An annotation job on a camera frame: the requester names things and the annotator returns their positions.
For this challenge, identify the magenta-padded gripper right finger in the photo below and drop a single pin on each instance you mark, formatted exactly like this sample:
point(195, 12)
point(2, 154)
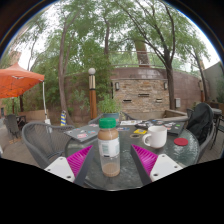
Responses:
point(146, 160)

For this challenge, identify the globe-topped lamp post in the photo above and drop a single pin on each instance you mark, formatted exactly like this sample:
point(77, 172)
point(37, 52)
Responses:
point(92, 96)

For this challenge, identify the round dark patio table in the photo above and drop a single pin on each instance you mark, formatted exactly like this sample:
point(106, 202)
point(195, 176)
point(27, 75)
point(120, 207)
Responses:
point(217, 111)

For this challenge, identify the grey laptop with stickers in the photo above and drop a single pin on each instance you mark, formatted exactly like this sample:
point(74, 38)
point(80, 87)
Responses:
point(81, 132)

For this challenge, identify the dark laptop with stickers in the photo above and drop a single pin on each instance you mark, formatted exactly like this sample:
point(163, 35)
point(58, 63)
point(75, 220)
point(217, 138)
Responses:
point(166, 126)

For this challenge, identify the black jacket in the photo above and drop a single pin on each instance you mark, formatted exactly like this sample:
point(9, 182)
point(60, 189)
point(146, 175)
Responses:
point(200, 121)

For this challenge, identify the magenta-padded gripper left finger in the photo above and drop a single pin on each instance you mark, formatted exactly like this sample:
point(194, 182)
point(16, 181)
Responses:
point(78, 160)

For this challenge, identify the wall lamp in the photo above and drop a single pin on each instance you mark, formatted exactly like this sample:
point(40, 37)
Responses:
point(165, 85)
point(117, 86)

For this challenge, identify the yellow blue striped bollard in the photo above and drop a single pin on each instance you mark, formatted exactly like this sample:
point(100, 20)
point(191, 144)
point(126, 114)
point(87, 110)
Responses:
point(63, 118)

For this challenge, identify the white printed paper sheet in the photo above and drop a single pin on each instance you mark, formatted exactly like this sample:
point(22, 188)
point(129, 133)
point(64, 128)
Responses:
point(130, 122)

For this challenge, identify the tree with leaning trunk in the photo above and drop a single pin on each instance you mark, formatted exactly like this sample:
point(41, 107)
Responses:
point(61, 76)

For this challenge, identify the dark patio chair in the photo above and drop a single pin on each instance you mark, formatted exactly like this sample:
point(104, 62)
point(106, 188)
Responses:
point(12, 125)

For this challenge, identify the orange canopy tent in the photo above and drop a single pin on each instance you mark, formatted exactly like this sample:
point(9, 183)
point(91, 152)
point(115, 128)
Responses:
point(16, 81)

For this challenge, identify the flat round red coaster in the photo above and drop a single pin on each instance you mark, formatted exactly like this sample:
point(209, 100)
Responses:
point(181, 141)

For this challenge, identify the grey wall utility box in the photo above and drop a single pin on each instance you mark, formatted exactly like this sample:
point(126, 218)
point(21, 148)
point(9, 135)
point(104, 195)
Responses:
point(177, 102)

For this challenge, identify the tall forked tree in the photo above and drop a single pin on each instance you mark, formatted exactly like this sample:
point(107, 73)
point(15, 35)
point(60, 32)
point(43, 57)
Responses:
point(170, 86)

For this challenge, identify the white mug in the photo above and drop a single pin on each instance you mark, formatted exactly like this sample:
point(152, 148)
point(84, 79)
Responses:
point(156, 136)

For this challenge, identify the green-capped brown drink bottle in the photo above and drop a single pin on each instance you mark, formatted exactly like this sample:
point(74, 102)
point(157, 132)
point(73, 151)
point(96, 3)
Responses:
point(108, 146)

